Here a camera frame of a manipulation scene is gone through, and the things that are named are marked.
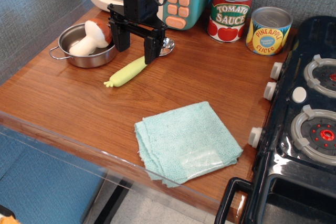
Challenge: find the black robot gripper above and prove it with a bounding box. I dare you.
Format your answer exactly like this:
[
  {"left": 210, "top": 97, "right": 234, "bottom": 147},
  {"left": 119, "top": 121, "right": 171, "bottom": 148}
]
[{"left": 108, "top": 0, "right": 167, "bottom": 65}]

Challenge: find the plush white brown mushroom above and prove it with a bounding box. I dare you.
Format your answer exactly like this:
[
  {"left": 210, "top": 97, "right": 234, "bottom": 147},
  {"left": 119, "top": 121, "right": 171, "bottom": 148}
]
[{"left": 69, "top": 18, "right": 112, "bottom": 56}]

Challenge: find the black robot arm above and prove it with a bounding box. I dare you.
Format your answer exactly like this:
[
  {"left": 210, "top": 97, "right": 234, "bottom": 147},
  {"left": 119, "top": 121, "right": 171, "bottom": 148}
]
[{"left": 108, "top": 0, "right": 167, "bottom": 65}]

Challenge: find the light blue folded cloth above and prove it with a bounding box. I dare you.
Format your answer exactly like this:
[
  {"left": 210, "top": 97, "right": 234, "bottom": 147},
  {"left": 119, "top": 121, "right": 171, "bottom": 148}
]
[{"left": 134, "top": 101, "right": 243, "bottom": 188}]

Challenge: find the green toy vegetable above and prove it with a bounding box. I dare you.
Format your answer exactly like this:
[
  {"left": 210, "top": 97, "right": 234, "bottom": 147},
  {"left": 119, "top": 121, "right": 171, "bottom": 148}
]
[{"left": 103, "top": 56, "right": 147, "bottom": 88}]

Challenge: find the small steel pot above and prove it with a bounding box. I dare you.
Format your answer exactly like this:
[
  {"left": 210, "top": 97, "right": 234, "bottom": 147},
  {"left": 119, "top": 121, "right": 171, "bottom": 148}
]
[{"left": 49, "top": 20, "right": 117, "bottom": 68}]

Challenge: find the tomato sauce can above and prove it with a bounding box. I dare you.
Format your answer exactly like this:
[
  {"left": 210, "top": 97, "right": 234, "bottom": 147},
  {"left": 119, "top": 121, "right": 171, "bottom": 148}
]
[{"left": 207, "top": 0, "right": 253, "bottom": 42}]

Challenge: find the pineapple slices can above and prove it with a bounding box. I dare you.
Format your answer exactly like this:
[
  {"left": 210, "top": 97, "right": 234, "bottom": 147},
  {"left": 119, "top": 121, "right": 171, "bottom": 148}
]
[{"left": 246, "top": 6, "right": 293, "bottom": 56}]

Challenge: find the clear acrylic table guard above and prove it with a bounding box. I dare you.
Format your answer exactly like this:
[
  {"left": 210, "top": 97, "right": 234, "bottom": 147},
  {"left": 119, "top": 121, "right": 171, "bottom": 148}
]
[{"left": 0, "top": 111, "right": 253, "bottom": 224}]

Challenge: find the black toy stove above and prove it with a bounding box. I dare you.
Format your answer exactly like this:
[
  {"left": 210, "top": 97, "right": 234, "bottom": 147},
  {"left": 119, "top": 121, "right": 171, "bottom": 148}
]
[{"left": 215, "top": 16, "right": 335, "bottom": 223}]

